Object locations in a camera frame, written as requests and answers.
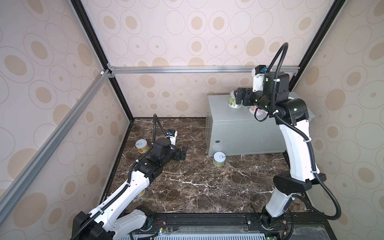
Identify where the black frame post left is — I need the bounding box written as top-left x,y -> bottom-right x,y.
70,0 -> 135,122

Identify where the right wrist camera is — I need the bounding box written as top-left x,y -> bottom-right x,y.
252,65 -> 290,102

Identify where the diagonal aluminium rail left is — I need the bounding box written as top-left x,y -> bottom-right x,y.
1,69 -> 112,224

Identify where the black frame post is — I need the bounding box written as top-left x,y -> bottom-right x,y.
289,0 -> 347,92
70,0 -> 135,122

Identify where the horizontal aluminium rail back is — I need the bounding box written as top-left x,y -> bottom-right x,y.
107,65 -> 301,75

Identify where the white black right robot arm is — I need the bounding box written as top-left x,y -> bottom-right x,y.
234,88 -> 342,229

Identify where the yellow green label can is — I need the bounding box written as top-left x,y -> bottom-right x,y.
137,190 -> 145,198

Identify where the light green label can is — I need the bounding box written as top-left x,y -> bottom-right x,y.
229,91 -> 242,109

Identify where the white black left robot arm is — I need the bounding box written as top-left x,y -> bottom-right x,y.
71,137 -> 188,240

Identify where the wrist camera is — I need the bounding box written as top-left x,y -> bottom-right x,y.
252,65 -> 290,102
167,129 -> 178,146

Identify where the pink label can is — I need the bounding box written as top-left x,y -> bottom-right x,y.
249,106 -> 267,116

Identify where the black frame post right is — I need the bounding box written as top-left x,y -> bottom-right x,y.
289,0 -> 347,92

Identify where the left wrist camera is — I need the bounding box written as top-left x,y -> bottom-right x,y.
167,129 -> 178,146

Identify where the grey metal cabinet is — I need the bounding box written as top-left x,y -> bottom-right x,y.
206,91 -> 316,158

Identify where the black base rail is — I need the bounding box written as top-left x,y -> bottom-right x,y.
77,212 -> 331,240

